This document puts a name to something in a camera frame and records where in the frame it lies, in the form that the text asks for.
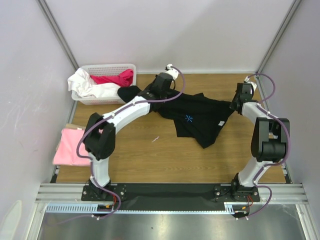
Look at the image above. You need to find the black t-shirt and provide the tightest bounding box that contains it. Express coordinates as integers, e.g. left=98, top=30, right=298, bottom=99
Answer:
left=117, top=85, right=238, bottom=150

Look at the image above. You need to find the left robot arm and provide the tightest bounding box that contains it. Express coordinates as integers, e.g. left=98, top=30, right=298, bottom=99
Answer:
left=76, top=66, right=186, bottom=200

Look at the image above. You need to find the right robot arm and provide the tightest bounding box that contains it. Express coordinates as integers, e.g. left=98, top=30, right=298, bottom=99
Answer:
left=230, top=82, right=290, bottom=201

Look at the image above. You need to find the magenta t-shirt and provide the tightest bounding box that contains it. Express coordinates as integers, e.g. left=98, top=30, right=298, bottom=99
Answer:
left=90, top=69, right=134, bottom=87

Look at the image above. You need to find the white plastic laundry basket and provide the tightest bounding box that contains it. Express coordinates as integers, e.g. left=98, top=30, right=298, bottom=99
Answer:
left=71, top=63, right=137, bottom=105

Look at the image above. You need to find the white t-shirt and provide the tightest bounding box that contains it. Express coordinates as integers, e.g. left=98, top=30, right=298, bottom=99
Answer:
left=67, top=68, right=120, bottom=98

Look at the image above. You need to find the folded beige t-shirt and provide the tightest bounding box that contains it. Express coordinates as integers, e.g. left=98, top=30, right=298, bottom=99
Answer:
left=65, top=123, right=86, bottom=130

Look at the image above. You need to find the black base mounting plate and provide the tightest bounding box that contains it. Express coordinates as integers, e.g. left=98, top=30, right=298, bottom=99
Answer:
left=81, top=183, right=260, bottom=212

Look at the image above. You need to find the folded pink t-shirt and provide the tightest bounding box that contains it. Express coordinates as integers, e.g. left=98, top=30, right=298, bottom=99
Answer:
left=52, top=128, right=90, bottom=167

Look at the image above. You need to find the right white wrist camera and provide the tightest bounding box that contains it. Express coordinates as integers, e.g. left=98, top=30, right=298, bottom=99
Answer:
left=243, top=75, right=258, bottom=94

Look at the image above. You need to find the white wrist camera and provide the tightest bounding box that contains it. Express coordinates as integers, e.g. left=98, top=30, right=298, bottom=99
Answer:
left=243, top=75, right=258, bottom=94
left=165, top=64, right=179, bottom=80

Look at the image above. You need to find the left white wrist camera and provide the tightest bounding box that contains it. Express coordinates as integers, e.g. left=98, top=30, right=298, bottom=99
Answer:
left=165, top=64, right=179, bottom=80

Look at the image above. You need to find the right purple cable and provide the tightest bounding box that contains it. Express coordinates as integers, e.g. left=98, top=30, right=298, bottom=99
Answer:
left=234, top=73, right=291, bottom=221

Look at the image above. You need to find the purple cable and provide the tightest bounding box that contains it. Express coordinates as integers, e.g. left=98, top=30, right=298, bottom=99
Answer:
left=47, top=65, right=186, bottom=227
left=234, top=73, right=291, bottom=221

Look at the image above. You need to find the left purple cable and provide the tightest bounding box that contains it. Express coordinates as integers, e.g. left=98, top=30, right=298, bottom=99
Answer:
left=47, top=65, right=186, bottom=227

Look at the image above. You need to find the aluminium frame rail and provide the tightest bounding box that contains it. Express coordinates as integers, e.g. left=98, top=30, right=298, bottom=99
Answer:
left=35, top=183, right=308, bottom=204

